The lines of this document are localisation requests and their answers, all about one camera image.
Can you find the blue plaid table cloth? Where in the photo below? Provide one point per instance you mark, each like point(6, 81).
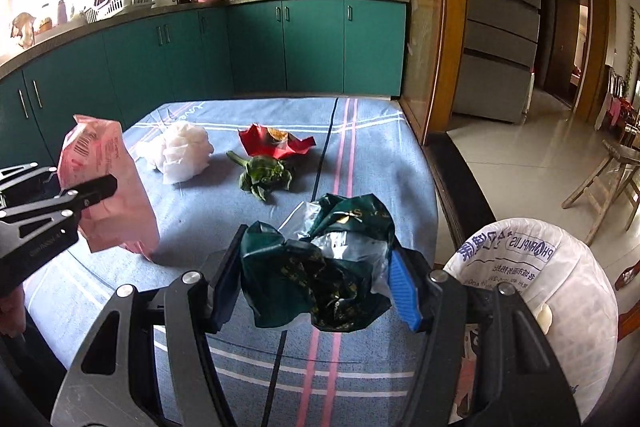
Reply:
point(350, 157)

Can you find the brown crumpled plastic bag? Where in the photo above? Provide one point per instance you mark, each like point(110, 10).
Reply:
point(24, 29)

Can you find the grey refrigerator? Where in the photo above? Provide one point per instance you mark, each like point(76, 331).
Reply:
point(500, 32)

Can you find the pink plastic bag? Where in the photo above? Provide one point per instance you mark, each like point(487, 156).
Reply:
point(115, 217)

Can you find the white lined wicker waste bin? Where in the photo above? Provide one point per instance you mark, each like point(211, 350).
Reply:
point(575, 267)

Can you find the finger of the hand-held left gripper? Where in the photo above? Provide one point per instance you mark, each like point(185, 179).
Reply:
point(95, 189)
point(30, 179)

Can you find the wood framed glass sliding door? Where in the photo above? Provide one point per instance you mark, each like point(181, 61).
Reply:
point(425, 17)

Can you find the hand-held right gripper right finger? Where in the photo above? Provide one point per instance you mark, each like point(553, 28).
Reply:
point(405, 292)

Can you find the crumpled white tissue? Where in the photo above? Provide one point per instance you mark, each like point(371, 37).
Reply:
point(180, 154)

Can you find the green leafy vegetable scrap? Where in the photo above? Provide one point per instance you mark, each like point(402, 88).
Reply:
point(262, 177)

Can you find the wooden bench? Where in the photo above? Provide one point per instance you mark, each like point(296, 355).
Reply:
point(605, 187)

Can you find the green vine garland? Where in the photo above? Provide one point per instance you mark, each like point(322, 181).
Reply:
point(631, 42)

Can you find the teal base cabinets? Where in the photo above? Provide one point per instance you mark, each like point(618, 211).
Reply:
point(250, 47)

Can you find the red crumpled wrapper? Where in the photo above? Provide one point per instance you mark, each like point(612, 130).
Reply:
point(262, 149)

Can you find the dark green foil packet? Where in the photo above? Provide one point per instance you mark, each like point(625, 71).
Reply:
point(320, 277)

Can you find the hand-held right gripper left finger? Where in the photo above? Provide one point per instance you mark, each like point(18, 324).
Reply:
point(227, 279)

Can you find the brown wooden door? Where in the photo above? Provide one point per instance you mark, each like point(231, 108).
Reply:
point(565, 47)

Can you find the group of wooden dining chairs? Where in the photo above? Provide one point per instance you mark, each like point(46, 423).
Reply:
point(620, 107)

